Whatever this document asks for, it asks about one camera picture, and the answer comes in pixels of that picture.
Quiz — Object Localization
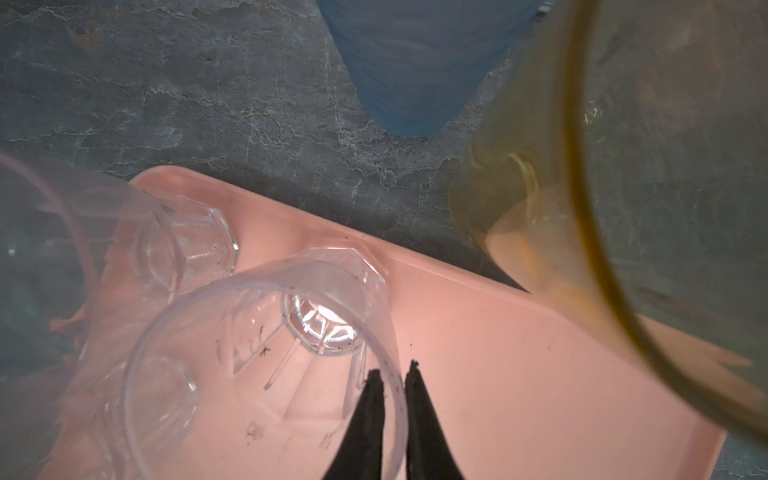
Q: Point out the clear glass one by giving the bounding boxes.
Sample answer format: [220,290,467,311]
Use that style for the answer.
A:
[1,154,240,383]

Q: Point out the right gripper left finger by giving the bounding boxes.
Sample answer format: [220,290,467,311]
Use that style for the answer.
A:
[323,369,385,480]

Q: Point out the clear glass three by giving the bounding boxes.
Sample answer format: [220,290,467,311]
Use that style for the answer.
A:
[127,247,408,479]

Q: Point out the pink plastic tray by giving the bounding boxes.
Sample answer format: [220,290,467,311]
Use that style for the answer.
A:
[35,165,727,480]

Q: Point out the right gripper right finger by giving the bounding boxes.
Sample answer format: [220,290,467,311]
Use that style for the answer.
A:
[404,360,464,480]

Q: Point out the yellow plastic tumbler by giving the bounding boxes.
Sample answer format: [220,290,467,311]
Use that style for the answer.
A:
[450,1,767,444]

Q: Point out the blue plastic tumbler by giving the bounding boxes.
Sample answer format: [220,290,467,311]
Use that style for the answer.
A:
[317,0,541,137]

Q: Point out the clear glass two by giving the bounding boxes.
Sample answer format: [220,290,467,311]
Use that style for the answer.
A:
[62,356,199,479]

